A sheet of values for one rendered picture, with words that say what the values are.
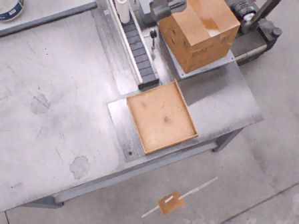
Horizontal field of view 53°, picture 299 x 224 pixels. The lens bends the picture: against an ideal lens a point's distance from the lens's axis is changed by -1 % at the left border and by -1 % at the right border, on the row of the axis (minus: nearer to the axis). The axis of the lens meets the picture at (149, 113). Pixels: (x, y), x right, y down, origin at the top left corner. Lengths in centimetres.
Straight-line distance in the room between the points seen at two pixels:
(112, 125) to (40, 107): 37
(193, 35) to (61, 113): 73
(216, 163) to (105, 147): 107
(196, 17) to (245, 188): 136
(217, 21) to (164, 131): 54
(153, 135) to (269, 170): 118
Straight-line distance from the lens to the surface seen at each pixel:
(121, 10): 156
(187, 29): 134
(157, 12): 112
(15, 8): 180
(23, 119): 160
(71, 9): 177
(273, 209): 237
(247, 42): 243
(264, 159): 239
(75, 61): 164
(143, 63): 152
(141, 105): 148
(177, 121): 146
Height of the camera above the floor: 222
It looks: 71 degrees down
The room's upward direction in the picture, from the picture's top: 4 degrees counter-clockwise
